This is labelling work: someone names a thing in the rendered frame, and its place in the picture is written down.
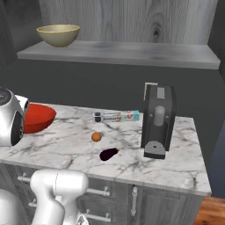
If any silver cupboard door handle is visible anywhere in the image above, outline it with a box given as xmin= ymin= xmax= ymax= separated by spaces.
xmin=130 ymin=185 xmax=139 ymax=217

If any beige bowl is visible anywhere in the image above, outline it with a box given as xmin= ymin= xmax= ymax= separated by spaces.
xmin=36 ymin=24 xmax=81 ymax=48

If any grey wall shelf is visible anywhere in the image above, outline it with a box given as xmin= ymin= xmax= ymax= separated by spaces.
xmin=16 ymin=40 xmax=221 ymax=70

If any dark purple eggplant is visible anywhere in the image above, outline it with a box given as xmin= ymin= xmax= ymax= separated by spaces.
xmin=99 ymin=147 xmax=120 ymax=162

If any grey cupboard door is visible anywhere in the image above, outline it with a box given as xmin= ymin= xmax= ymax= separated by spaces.
xmin=136 ymin=186 xmax=204 ymax=225

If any grey drawer front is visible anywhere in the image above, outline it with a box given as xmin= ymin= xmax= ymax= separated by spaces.
xmin=76 ymin=198 xmax=130 ymax=225
xmin=0 ymin=163 xmax=39 ymax=192
xmin=86 ymin=177 xmax=130 ymax=204

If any teal and white wrap box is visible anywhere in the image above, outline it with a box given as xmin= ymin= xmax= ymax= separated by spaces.
xmin=92 ymin=110 xmax=141 ymax=124

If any orange tangerine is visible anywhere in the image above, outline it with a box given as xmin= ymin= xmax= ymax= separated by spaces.
xmin=91 ymin=131 xmax=103 ymax=142

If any dark grey coffee machine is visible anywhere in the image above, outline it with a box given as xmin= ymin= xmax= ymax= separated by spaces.
xmin=140 ymin=82 xmax=178 ymax=160

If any red bowl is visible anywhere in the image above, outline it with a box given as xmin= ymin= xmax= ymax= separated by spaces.
xmin=23 ymin=103 xmax=57 ymax=134

